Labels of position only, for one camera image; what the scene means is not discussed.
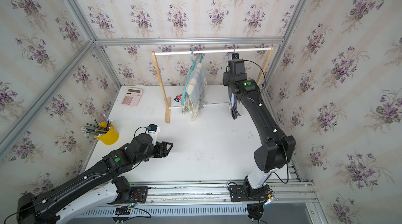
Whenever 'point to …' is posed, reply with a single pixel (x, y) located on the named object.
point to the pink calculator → (132, 97)
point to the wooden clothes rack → (167, 100)
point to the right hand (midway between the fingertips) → (233, 73)
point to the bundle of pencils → (96, 130)
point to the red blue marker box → (178, 98)
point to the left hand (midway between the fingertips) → (171, 147)
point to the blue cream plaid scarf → (196, 92)
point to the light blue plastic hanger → (232, 100)
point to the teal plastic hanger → (191, 68)
